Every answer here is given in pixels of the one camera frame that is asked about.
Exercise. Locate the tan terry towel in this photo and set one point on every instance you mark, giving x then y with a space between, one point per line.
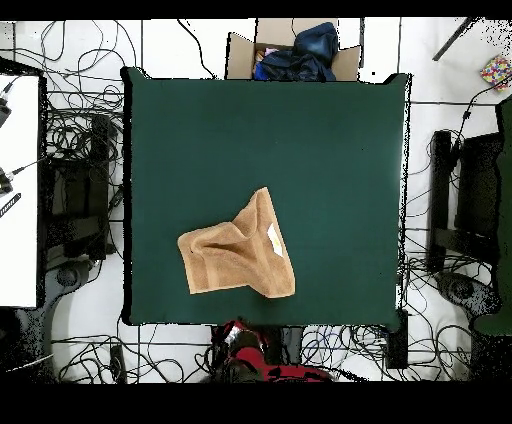
240 256

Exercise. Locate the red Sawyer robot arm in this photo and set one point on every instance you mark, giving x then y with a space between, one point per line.
280 372

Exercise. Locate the multicoloured speckled item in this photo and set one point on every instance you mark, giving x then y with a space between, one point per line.
496 72

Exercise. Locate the dark green table cloth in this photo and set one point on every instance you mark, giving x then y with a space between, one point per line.
192 140

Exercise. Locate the open cardboard box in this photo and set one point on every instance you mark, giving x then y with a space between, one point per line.
240 56

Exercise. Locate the dark blue clothing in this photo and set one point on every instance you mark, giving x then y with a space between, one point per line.
312 48

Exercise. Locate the black equipment stand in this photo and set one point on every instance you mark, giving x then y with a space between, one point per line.
76 192
476 180

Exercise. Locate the black power strip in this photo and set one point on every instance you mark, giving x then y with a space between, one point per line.
118 364
396 340

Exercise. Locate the grey round stand base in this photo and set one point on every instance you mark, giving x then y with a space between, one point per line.
464 290
67 276

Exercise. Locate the white table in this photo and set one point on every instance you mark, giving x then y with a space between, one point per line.
20 220

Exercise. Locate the black slotted strip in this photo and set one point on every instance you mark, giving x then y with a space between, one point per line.
10 204

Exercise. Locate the grey metal bar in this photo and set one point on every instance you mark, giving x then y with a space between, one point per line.
452 40

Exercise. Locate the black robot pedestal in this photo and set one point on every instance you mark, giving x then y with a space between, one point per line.
292 344

